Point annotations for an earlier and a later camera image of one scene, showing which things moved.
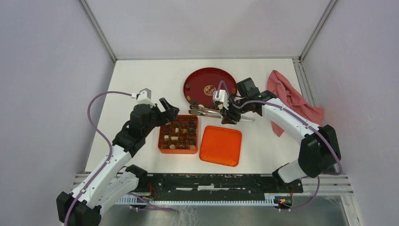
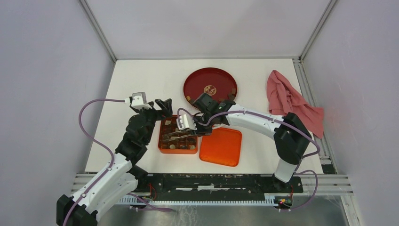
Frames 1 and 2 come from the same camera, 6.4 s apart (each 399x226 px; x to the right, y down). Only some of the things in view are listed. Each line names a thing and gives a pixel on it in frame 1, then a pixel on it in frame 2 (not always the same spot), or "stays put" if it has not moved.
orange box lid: x=220 y=145 stays put
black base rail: x=175 y=186 stays put
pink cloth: x=280 y=88 stays put
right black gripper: x=229 y=117 to x=200 y=132
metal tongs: x=195 y=109 to x=183 y=134
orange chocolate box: x=180 y=136 stays put
